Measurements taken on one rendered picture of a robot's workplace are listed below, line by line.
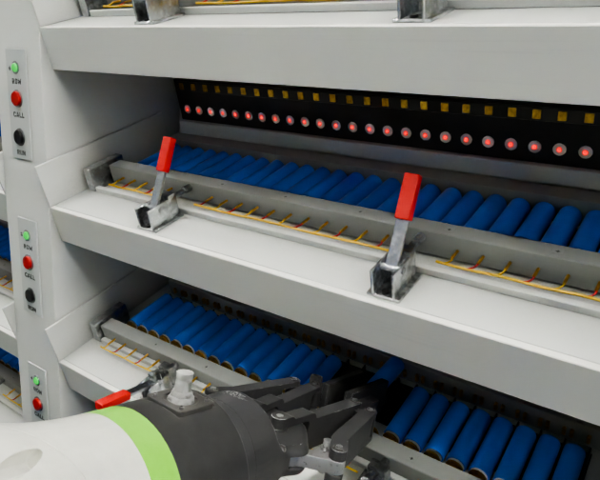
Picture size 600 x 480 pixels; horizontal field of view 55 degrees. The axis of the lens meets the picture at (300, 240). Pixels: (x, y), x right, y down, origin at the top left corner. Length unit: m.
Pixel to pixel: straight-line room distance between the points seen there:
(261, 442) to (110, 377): 0.38
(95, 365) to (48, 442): 0.47
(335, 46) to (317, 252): 0.17
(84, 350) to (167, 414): 0.46
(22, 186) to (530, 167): 0.56
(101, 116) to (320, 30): 0.38
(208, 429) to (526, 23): 0.30
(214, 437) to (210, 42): 0.32
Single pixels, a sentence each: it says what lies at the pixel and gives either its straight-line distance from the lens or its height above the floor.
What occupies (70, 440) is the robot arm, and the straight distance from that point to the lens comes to 0.30.
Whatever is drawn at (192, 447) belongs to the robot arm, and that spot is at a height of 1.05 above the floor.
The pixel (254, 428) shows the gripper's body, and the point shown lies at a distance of 0.38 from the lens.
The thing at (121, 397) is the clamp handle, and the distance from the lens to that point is 0.64.
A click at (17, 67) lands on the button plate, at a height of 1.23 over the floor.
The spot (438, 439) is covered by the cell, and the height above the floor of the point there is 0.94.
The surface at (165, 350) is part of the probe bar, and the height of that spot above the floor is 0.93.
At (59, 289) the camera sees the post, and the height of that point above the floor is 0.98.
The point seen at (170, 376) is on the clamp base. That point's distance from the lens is 0.67.
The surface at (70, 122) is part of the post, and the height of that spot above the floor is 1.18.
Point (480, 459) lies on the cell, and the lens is 0.55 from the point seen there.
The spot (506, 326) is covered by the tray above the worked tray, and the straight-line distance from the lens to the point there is 0.42.
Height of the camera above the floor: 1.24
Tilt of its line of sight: 15 degrees down
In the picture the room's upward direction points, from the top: 3 degrees clockwise
